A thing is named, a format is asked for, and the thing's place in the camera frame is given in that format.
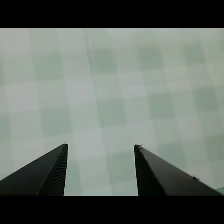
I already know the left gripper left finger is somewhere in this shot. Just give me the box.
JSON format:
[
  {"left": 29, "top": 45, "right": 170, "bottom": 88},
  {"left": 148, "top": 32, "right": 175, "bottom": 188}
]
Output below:
[{"left": 0, "top": 142, "right": 69, "bottom": 197}]

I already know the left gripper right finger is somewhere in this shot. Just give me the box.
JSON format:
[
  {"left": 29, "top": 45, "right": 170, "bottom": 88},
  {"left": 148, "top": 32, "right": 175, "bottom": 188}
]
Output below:
[{"left": 133, "top": 143, "right": 224, "bottom": 197}]

